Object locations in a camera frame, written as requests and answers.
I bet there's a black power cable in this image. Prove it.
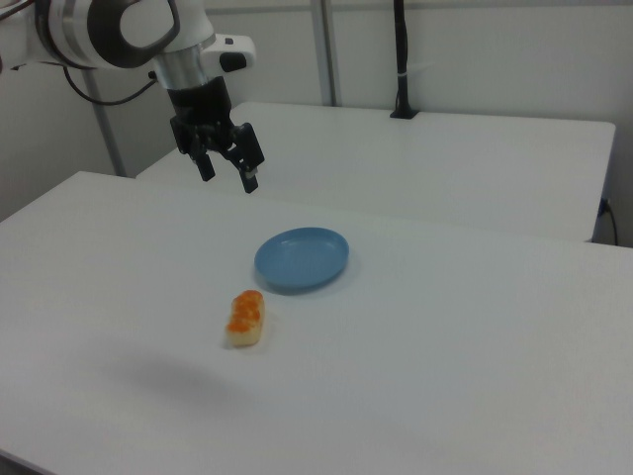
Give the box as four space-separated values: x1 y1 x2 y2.
599 197 620 244

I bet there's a bread with orange topping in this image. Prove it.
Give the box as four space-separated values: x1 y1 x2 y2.
225 289 267 349

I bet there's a blue oval plate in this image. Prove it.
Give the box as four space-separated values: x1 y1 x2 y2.
253 226 351 293

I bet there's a grey wall frame post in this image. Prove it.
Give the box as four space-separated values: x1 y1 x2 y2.
310 0 343 106
87 68 126 177

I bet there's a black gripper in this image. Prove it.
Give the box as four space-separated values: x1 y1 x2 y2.
166 77 266 195

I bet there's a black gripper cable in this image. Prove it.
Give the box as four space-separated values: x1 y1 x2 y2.
61 64 160 106

